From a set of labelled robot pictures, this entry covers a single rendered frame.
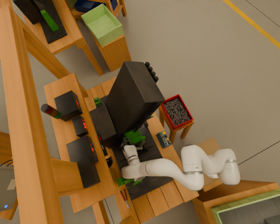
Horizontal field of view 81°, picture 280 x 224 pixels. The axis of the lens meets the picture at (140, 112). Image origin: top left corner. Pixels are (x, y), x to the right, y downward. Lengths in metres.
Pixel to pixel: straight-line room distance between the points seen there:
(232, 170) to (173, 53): 2.51
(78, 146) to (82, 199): 0.29
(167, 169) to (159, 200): 0.81
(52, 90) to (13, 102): 0.51
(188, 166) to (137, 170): 0.34
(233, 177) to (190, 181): 0.41
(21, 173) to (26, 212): 0.13
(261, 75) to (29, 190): 3.27
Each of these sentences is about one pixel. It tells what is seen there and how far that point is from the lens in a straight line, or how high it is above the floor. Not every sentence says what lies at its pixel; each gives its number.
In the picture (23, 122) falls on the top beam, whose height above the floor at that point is 1.94.
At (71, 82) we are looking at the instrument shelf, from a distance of 1.33.
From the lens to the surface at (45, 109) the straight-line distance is 1.06.
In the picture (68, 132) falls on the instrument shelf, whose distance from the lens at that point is 1.17.
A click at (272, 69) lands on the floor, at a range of 3.52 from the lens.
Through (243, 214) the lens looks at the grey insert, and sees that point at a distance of 1.81.
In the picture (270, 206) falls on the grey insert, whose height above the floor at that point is 0.85.
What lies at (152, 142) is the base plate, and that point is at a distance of 1.64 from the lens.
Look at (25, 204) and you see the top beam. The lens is 0.74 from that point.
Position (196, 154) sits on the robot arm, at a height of 1.62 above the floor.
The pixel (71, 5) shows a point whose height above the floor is 0.30.
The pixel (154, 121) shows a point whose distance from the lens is 1.69.
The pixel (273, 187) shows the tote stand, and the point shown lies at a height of 0.79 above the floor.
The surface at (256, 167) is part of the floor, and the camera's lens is 2.81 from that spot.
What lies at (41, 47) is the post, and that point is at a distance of 1.46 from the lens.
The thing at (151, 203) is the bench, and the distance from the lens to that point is 1.65.
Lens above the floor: 2.51
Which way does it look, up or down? 68 degrees down
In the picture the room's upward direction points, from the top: 20 degrees counter-clockwise
